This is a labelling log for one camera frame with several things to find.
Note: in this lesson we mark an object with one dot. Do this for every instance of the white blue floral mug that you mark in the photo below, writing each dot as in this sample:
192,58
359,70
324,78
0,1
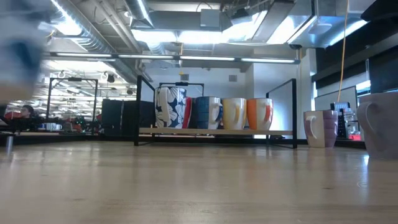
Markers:
169,107

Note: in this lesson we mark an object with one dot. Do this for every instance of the long ceiling light bar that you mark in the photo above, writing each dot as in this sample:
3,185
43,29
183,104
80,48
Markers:
146,56

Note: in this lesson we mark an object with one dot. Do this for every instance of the black aluminium table frame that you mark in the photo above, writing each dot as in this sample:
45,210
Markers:
62,139

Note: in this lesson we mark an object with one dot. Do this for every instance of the silver rectangular ceiling duct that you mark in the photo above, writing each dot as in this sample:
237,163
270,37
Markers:
273,21

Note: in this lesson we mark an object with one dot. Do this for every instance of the orange mug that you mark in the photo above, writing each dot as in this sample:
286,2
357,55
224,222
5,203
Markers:
253,113

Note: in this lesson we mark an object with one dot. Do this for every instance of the purple and white mug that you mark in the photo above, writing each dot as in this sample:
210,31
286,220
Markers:
326,129

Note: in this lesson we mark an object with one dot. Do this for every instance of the yellow mug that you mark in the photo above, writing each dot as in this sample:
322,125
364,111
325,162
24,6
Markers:
233,113

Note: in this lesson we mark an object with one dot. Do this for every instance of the white blue striped mug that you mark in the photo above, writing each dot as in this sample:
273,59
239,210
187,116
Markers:
18,53

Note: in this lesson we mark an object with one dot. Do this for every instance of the white board panel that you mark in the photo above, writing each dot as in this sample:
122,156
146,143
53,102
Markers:
335,98

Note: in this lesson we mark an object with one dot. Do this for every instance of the black frame wooden shelf rack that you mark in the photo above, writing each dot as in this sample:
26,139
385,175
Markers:
217,131

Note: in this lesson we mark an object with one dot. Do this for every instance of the red mug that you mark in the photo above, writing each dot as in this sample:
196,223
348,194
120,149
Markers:
188,112

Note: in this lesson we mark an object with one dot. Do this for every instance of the silver spiral ceiling duct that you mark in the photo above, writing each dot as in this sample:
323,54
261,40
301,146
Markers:
93,34

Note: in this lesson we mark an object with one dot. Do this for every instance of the black background rig frame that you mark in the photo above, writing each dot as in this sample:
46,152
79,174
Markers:
182,83
95,102

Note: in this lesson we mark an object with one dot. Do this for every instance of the lavender grey mug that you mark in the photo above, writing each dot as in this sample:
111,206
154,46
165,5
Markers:
382,130

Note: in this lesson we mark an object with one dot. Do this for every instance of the person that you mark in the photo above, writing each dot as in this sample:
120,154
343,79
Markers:
27,111

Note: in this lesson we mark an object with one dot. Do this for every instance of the black perforated rack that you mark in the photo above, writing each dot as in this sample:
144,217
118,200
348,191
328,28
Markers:
340,124

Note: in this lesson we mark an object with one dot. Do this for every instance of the black partition panel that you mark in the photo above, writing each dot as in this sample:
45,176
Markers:
124,118

